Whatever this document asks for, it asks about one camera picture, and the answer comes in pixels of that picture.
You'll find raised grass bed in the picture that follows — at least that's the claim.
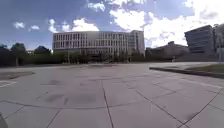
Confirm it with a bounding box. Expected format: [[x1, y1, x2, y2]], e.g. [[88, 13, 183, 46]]
[[186, 63, 224, 75]]

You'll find large white multi-storey building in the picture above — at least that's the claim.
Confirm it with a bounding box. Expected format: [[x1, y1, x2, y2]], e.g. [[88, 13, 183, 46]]
[[51, 29, 146, 56]]

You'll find dark stone kerb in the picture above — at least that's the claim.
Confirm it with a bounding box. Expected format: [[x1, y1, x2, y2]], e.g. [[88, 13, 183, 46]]
[[148, 66, 224, 80]]

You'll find dark angular building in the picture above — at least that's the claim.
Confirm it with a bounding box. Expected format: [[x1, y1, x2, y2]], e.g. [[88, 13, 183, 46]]
[[175, 23, 224, 63]]

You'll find row of dark trees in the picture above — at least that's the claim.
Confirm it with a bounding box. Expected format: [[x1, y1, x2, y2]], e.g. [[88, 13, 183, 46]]
[[0, 42, 174, 67]]

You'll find grey concrete slab plaza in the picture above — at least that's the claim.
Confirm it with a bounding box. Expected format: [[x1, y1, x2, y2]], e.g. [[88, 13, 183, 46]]
[[0, 61, 224, 128]]

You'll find low grey building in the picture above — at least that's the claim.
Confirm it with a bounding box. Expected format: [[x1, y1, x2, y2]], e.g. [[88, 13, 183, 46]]
[[145, 40, 190, 61]]

